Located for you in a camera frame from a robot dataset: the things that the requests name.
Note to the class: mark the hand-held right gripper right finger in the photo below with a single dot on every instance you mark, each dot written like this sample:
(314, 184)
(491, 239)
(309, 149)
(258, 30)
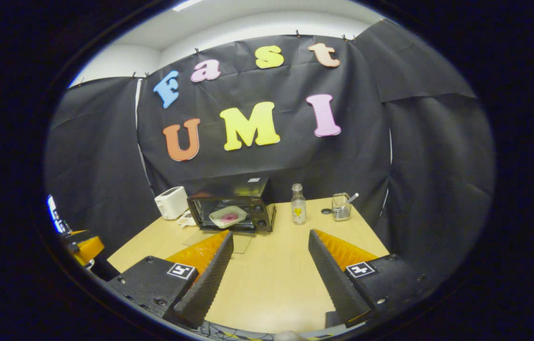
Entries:
(333, 279)

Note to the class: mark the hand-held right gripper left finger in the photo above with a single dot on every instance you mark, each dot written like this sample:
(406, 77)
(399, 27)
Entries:
(208, 284)

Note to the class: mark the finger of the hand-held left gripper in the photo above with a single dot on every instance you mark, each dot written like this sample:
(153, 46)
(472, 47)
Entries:
(75, 237)
(91, 250)

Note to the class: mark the white square plate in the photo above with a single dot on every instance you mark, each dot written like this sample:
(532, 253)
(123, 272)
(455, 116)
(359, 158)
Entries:
(215, 221)

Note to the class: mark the pink round food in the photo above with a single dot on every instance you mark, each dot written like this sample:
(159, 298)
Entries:
(229, 218)

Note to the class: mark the black electric oven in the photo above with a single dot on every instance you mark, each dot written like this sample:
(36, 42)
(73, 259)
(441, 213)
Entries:
(262, 199)

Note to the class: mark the computer monitor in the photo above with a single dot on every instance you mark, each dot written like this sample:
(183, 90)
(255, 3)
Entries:
(54, 213)

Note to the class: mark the white divided snack tray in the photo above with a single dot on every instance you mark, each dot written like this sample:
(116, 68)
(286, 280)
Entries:
(186, 219)

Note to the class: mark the clear glass bottle yellow label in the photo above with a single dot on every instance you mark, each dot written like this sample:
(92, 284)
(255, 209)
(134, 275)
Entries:
(298, 208)

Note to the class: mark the white toaster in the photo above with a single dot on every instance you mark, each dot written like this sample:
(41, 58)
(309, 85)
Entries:
(171, 203)

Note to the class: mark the black backdrop cloth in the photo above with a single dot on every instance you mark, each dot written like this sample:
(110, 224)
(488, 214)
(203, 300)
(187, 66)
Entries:
(366, 156)

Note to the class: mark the ceiling light panel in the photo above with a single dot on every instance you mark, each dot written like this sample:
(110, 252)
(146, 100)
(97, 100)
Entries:
(186, 4)

